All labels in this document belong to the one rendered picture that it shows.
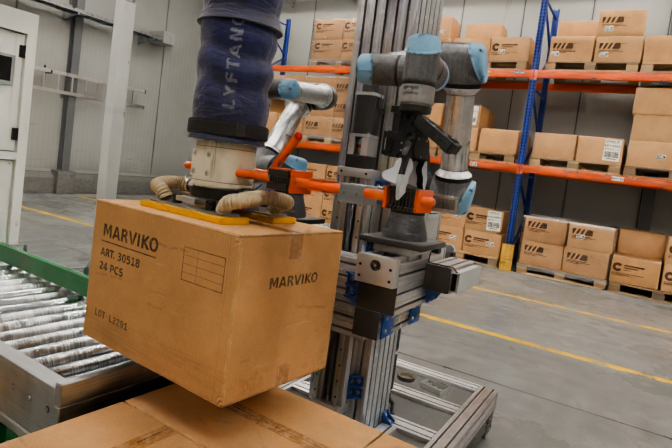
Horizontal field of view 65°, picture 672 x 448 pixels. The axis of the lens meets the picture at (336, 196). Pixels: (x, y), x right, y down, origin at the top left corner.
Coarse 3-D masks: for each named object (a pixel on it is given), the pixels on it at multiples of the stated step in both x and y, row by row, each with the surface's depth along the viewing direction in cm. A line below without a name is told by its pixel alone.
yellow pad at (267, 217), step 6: (198, 204) 164; (204, 204) 162; (264, 204) 155; (234, 210) 155; (240, 210) 154; (246, 210) 154; (252, 210) 153; (246, 216) 152; (252, 216) 150; (258, 216) 149; (264, 216) 148; (270, 216) 148; (276, 216) 150; (282, 216) 152; (288, 216) 154; (270, 222) 146; (276, 222) 147; (282, 222) 149; (288, 222) 151; (294, 222) 153
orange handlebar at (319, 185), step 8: (240, 176) 143; (248, 176) 141; (256, 176) 139; (264, 176) 138; (296, 184) 132; (304, 184) 130; (312, 184) 128; (320, 184) 127; (328, 184) 126; (336, 184) 125; (328, 192) 128; (336, 192) 125; (368, 192) 119; (376, 192) 118; (424, 200) 112; (432, 200) 113
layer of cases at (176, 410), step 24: (120, 408) 140; (144, 408) 141; (168, 408) 143; (192, 408) 145; (216, 408) 147; (240, 408) 148; (264, 408) 150; (288, 408) 152; (312, 408) 154; (48, 432) 125; (72, 432) 126; (96, 432) 127; (120, 432) 129; (144, 432) 130; (168, 432) 131; (192, 432) 133; (216, 432) 134; (240, 432) 136; (264, 432) 137; (288, 432) 139; (312, 432) 140; (336, 432) 142; (360, 432) 143
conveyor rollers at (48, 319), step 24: (0, 264) 267; (0, 288) 227; (24, 288) 234; (48, 288) 235; (0, 312) 201; (24, 312) 201; (48, 312) 207; (72, 312) 208; (0, 336) 177; (24, 336) 183; (48, 336) 181; (72, 336) 188; (48, 360) 163; (72, 360) 169; (96, 360) 167; (120, 360) 174
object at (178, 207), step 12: (144, 204) 149; (156, 204) 145; (168, 204) 145; (180, 204) 144; (192, 204) 148; (192, 216) 136; (204, 216) 134; (216, 216) 132; (228, 216) 135; (240, 216) 138
